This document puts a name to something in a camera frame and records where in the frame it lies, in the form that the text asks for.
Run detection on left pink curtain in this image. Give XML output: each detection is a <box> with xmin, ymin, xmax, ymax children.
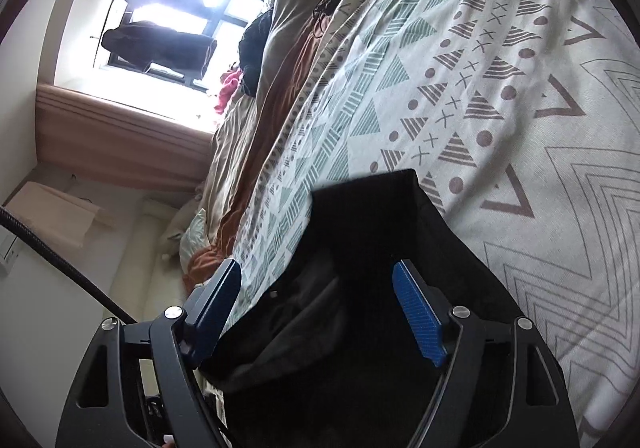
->
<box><xmin>35</xmin><ymin>83</ymin><xmax>212</xmax><ymax>192</ymax></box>

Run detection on patterned white bedspread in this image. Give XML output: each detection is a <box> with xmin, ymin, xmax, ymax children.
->
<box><xmin>232</xmin><ymin>0</ymin><xmax>639</xmax><ymax>446</ymax></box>

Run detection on cream leather headboard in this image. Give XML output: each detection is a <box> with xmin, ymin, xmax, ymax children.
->
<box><xmin>108</xmin><ymin>199</ymin><xmax>186</xmax><ymax>321</ymax></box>

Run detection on cream hanging garment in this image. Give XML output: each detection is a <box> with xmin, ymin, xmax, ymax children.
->
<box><xmin>6</xmin><ymin>182</ymin><xmax>115</xmax><ymax>250</ymax></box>

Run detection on white air conditioner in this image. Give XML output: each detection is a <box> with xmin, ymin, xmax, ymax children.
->
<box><xmin>0</xmin><ymin>228</ymin><xmax>21</xmax><ymax>276</ymax></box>

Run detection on orange brown blanket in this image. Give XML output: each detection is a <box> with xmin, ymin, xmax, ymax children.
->
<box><xmin>182</xmin><ymin>0</ymin><xmax>371</xmax><ymax>294</ymax></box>

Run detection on red clothes on windowsill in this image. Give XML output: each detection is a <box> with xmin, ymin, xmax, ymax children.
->
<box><xmin>214</xmin><ymin>68</ymin><xmax>243</xmax><ymax>114</ymax></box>

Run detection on hanging dark garment left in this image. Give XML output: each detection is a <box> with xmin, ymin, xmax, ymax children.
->
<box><xmin>101</xmin><ymin>21</ymin><xmax>217</xmax><ymax>80</ymax></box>

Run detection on black jacket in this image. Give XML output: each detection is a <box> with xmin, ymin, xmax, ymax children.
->
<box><xmin>201</xmin><ymin>170</ymin><xmax>518</xmax><ymax>447</ymax></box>

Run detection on light green pillow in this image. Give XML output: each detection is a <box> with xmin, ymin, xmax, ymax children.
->
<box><xmin>178</xmin><ymin>208</ymin><xmax>209</xmax><ymax>274</ymax></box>

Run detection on beige duvet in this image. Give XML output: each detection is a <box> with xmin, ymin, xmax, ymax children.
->
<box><xmin>199</xmin><ymin>0</ymin><xmax>342</xmax><ymax>249</ymax></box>

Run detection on black cable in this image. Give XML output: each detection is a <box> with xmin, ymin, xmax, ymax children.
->
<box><xmin>0</xmin><ymin>205</ymin><xmax>139</xmax><ymax>327</ymax></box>

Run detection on black clothes pile on bed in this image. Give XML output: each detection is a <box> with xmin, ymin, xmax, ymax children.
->
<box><xmin>239</xmin><ymin>9</ymin><xmax>272</xmax><ymax>97</ymax></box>

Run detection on plush toy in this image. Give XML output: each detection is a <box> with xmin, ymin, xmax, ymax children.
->
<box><xmin>157</xmin><ymin>198</ymin><xmax>200</xmax><ymax>260</ymax></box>

